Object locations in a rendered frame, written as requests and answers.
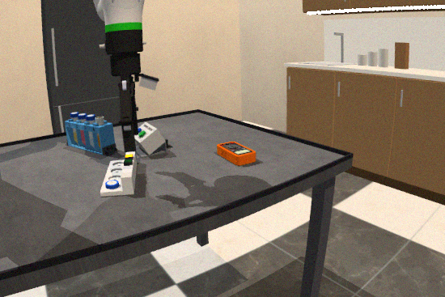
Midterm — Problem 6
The white button panel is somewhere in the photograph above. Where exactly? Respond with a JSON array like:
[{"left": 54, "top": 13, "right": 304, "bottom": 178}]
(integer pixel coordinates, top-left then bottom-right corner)
[{"left": 134, "top": 122, "right": 173, "bottom": 158}]

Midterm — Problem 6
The black table edge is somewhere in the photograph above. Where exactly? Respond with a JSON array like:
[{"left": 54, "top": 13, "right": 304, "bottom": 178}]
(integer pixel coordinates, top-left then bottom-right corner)
[{"left": 0, "top": 109, "right": 354, "bottom": 280}]

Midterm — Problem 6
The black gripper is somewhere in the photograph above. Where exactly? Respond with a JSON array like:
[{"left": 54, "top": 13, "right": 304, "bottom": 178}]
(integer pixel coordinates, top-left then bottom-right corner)
[{"left": 110, "top": 53, "right": 141, "bottom": 152}]

